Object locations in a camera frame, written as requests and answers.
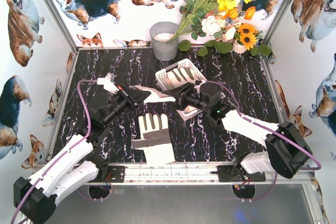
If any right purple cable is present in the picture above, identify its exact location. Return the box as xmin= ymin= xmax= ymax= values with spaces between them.
xmin=209 ymin=81 xmax=322 ymax=201

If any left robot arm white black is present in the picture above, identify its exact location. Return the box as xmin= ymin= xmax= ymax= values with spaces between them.
xmin=14 ymin=76 xmax=151 ymax=223

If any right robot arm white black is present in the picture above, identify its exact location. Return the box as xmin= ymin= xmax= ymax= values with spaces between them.
xmin=164 ymin=81 xmax=313 ymax=179

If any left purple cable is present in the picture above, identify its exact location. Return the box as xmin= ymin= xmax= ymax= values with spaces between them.
xmin=10 ymin=79 xmax=106 ymax=224

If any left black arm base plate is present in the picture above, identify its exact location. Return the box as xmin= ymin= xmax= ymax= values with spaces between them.
xmin=101 ymin=165 xmax=125 ymax=183

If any white ribbed sunflower pot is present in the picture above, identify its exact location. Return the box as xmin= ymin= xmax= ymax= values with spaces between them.
xmin=233 ymin=42 xmax=247 ymax=54

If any white grey cuff glove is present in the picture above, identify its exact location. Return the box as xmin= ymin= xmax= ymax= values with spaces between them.
xmin=131 ymin=113 xmax=175 ymax=167

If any purple cable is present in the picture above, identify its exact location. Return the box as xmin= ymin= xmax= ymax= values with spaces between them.
xmin=10 ymin=79 xmax=106 ymax=224
xmin=209 ymin=81 xmax=322 ymax=201

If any white perforated storage basket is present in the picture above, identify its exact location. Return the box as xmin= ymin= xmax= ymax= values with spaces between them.
xmin=154 ymin=58 xmax=208 ymax=122

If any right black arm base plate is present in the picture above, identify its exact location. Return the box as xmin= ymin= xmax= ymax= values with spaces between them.
xmin=210 ymin=165 xmax=266 ymax=182

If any grey metal bucket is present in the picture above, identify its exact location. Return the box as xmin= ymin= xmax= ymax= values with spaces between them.
xmin=150 ymin=22 xmax=179 ymax=61

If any artificial flower bouquet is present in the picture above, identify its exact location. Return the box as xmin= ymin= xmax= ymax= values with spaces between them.
xmin=175 ymin=0 xmax=280 ymax=57

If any white green glove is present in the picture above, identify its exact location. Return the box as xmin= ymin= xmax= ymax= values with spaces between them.
xmin=130 ymin=85 xmax=176 ymax=104

